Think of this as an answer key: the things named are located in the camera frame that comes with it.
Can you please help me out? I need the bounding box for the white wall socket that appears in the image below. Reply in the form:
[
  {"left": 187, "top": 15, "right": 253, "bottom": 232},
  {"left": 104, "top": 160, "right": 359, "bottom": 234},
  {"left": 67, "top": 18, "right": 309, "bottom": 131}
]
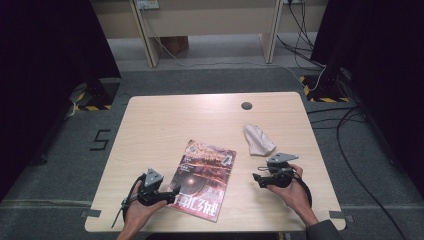
[{"left": 135, "top": 0, "right": 160, "bottom": 10}]

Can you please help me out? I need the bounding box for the short black floor cable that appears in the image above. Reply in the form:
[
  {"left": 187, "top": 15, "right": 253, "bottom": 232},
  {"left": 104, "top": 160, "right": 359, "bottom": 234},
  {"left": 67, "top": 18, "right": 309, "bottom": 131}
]
[{"left": 306, "top": 105, "right": 366, "bottom": 130}]

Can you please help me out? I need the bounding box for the brown cardboard box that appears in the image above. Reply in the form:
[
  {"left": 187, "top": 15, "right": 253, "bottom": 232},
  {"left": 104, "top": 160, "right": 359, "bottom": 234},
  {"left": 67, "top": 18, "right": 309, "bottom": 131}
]
[{"left": 159, "top": 35, "right": 190, "bottom": 56}]

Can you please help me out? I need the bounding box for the person's right hand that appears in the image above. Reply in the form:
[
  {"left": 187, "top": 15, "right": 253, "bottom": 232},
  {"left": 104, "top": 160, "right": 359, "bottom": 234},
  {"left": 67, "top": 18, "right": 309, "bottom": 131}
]
[{"left": 266, "top": 163, "right": 319, "bottom": 228}]

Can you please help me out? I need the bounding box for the white floor cable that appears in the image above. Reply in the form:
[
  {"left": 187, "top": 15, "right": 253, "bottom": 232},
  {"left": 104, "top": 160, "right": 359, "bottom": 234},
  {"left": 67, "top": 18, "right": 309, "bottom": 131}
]
[{"left": 141, "top": 8, "right": 328, "bottom": 93}]

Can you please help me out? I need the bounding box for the person's left hand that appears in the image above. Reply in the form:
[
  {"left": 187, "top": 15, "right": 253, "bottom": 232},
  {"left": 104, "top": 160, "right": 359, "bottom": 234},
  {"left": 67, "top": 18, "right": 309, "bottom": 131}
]
[{"left": 123, "top": 181, "right": 168, "bottom": 232}]

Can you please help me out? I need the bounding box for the long black floor cable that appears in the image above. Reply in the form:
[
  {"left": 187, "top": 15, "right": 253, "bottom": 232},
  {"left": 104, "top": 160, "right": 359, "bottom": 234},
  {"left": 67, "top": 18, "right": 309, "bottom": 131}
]
[{"left": 334, "top": 105, "right": 409, "bottom": 240}]

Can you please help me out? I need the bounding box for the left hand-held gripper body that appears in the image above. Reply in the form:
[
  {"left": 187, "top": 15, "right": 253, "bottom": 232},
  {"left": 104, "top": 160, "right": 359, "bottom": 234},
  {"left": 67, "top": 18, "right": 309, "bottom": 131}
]
[{"left": 136, "top": 168, "right": 169, "bottom": 206}]

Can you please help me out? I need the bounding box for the glossy red magazine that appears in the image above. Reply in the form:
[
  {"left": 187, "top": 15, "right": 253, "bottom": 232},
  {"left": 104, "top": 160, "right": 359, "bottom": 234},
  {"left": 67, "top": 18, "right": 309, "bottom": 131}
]
[{"left": 167, "top": 139, "right": 238, "bottom": 223}]

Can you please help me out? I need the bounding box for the grey tape strip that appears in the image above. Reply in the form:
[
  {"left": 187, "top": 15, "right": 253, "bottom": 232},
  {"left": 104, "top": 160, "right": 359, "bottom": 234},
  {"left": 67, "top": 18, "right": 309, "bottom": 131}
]
[
  {"left": 329, "top": 210, "right": 355, "bottom": 224},
  {"left": 80, "top": 208, "right": 102, "bottom": 219}
]

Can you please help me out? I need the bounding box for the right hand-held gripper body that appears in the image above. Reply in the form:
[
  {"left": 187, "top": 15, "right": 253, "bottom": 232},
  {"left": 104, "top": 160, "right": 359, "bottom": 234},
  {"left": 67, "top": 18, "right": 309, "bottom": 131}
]
[{"left": 264, "top": 152, "right": 299, "bottom": 188}]

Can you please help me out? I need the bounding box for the stand base with striped tape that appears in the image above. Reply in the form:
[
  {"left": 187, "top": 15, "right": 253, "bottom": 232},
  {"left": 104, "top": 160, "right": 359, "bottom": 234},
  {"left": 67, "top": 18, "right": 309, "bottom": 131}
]
[
  {"left": 298, "top": 64, "right": 351, "bottom": 104},
  {"left": 68, "top": 78, "right": 122, "bottom": 112}
]

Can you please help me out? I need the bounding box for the beige textured cloth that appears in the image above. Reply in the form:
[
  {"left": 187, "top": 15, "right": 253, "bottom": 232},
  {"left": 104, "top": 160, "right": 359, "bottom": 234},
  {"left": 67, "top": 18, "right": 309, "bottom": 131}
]
[{"left": 243, "top": 123, "right": 277, "bottom": 157}]

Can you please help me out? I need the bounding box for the bundle of black cables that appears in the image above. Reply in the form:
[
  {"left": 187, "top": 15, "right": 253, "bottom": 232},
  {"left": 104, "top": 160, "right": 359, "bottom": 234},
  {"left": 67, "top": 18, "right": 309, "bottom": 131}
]
[{"left": 276, "top": 0, "right": 326, "bottom": 69}]

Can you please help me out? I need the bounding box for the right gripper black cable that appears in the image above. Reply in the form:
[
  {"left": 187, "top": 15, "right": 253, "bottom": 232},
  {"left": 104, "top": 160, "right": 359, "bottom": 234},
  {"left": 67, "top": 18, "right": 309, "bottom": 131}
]
[{"left": 293, "top": 176, "right": 313, "bottom": 208}]

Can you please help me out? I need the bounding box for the black curtain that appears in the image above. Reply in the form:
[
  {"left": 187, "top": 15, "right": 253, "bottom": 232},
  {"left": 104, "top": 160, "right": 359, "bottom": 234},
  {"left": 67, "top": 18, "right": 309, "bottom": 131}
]
[
  {"left": 0, "top": 0, "right": 122, "bottom": 201},
  {"left": 309, "top": 0, "right": 424, "bottom": 198}
]

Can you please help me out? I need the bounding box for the beige wooden desk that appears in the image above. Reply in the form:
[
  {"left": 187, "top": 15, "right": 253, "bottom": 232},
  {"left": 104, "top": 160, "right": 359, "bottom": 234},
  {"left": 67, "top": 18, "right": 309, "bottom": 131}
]
[{"left": 90, "top": 0, "right": 329, "bottom": 69}]

